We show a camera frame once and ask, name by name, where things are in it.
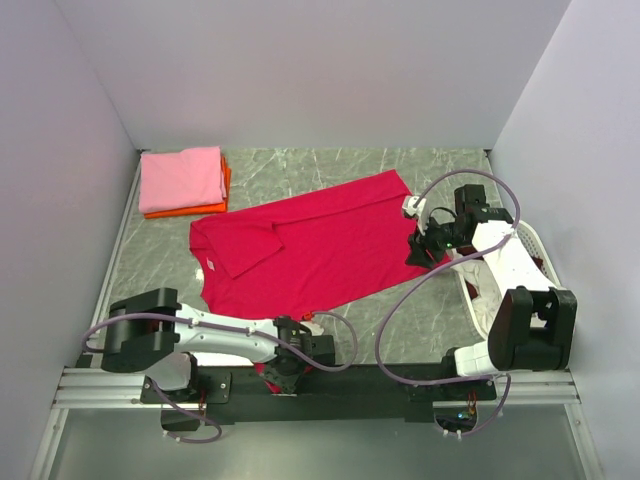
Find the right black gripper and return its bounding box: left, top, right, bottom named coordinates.
left=405, top=214, right=469, bottom=271

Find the crimson red t-shirt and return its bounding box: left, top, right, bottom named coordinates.
left=188, top=168, right=436, bottom=396

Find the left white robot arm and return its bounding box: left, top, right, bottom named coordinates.
left=101, top=288, right=335, bottom=402

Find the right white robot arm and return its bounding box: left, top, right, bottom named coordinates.
left=402, top=184, right=577, bottom=399

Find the cream white t-shirt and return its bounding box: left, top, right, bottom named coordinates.
left=453, top=259, right=503, bottom=340

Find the white laundry basket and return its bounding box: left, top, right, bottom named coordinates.
left=453, top=222, right=561, bottom=329

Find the dark maroon t-shirt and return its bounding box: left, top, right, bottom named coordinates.
left=531, top=256, right=544, bottom=272

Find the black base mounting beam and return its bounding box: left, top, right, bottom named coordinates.
left=168, top=365, right=497, bottom=425

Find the folded orange t-shirt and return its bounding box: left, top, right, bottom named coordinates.
left=142, top=155, right=233, bottom=221

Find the folded pink t-shirt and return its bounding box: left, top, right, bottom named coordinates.
left=139, top=147, right=227, bottom=214

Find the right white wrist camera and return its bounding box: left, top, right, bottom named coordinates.
left=402, top=196, right=429, bottom=234

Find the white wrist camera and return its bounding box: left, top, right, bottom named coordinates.
left=402, top=196, right=429, bottom=234
left=299, top=312, right=325, bottom=336

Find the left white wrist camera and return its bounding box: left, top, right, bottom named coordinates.
left=299, top=312, right=325, bottom=336

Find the aluminium frame rail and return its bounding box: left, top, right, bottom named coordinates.
left=52, top=354, right=581, bottom=410

